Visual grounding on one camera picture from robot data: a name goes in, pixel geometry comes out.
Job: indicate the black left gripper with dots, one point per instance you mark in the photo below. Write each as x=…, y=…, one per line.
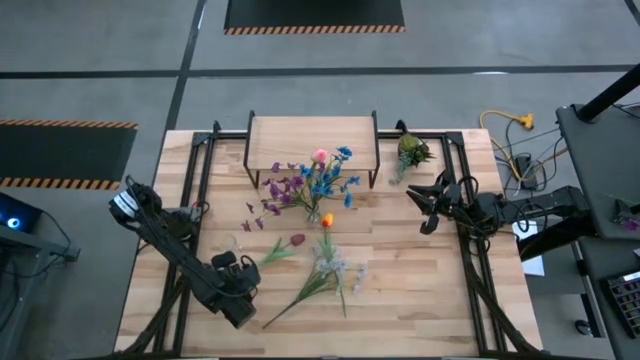
x=235, y=307

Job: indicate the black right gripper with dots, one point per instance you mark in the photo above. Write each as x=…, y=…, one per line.
x=452, y=200

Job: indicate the slim clear glass vase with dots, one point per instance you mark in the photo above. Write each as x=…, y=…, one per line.
x=229, y=243

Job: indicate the dark red artificial tulip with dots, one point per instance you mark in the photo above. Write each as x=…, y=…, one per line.
x=298, y=239

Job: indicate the white artificial flower bunch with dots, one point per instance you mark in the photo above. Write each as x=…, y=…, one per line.
x=327, y=265

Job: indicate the round clear glass vase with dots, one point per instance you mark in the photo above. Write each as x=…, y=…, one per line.
x=313, y=216

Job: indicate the purple artificial flower bunch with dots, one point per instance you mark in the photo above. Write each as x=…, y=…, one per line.
x=274, y=190

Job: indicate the orange artificial tulip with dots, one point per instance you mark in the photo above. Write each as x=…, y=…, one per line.
x=327, y=220

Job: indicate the blue artificial flower bunch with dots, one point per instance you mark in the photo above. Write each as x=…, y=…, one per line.
x=320, y=190

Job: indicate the pink artificial tulip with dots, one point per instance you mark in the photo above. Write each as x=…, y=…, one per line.
x=320, y=156

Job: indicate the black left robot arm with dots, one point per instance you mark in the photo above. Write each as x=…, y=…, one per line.
x=165, y=235

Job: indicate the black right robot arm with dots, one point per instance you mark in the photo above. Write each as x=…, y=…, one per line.
x=545, y=202

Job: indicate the wooden shelf with black legs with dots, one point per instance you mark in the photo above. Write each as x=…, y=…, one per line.
x=300, y=137

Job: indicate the potted green succulent plant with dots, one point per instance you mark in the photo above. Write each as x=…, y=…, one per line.
x=411, y=147

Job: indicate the black power strip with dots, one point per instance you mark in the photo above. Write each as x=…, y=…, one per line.
x=526, y=170

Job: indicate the white paper sheet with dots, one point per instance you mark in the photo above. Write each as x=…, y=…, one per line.
x=535, y=265

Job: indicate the black support beam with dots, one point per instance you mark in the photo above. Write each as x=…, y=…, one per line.
x=550, y=240

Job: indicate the dark grey desk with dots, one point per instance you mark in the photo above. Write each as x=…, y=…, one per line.
x=600, y=260

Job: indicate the small purple flower item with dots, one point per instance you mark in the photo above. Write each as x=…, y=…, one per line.
x=627, y=220

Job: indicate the black pole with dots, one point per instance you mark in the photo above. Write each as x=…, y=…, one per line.
x=610, y=95

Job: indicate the black hazard-striped floor mat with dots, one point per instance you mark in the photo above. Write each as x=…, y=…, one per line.
x=60, y=152
x=315, y=12

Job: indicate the grey equipment cart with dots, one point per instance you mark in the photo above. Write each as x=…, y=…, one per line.
x=30, y=290

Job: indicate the black backlit keyboard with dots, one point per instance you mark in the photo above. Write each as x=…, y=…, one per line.
x=627, y=300

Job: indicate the black device with blue light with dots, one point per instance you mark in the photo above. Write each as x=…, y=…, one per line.
x=15, y=222

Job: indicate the black aluminium table frame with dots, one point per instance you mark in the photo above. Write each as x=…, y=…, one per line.
x=440, y=135

